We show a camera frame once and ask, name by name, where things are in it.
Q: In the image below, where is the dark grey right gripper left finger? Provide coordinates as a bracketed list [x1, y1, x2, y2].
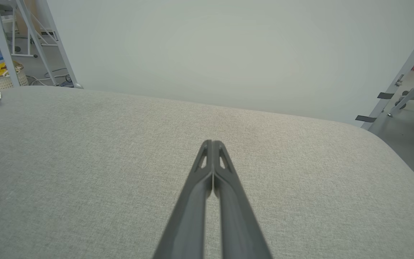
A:
[152, 140, 213, 259]

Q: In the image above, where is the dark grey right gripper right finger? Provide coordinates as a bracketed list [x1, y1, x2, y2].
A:
[213, 140, 273, 259]

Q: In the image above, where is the grey fabric sofa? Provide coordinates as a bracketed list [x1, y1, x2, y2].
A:
[0, 86, 414, 259]

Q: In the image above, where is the white metal rack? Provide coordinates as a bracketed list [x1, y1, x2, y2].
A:
[11, 11, 59, 58]

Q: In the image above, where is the white floor cable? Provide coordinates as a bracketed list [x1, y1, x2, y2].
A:
[27, 68, 70, 86]

